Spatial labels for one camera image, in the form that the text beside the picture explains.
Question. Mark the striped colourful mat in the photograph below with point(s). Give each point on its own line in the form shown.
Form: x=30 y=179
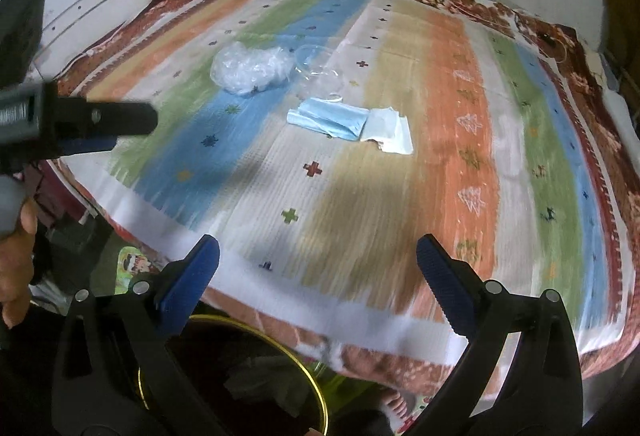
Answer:
x=350 y=216

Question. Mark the person's left hand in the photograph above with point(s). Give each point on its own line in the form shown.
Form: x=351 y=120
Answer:
x=17 y=276

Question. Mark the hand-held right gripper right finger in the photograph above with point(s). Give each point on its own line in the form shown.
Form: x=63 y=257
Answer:
x=445 y=278

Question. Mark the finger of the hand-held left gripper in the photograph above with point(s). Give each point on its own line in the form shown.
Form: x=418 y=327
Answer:
x=125 y=118
x=90 y=145

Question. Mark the blue face mask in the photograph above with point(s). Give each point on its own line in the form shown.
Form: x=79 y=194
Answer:
x=330 y=119

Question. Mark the clear plastic bag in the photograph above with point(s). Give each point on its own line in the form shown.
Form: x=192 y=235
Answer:
x=250 y=66

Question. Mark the clear plastic wrapper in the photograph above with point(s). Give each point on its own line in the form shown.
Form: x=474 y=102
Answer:
x=320 y=64

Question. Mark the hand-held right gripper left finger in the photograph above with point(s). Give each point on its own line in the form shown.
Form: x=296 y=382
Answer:
x=186 y=278

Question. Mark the dark gold-rimmed waste bin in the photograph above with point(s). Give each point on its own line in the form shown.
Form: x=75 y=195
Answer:
x=260 y=346

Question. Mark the white tissue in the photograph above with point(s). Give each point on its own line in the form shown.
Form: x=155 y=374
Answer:
x=390 y=131

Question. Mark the person's foot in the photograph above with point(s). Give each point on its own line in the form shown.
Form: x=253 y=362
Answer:
x=397 y=408

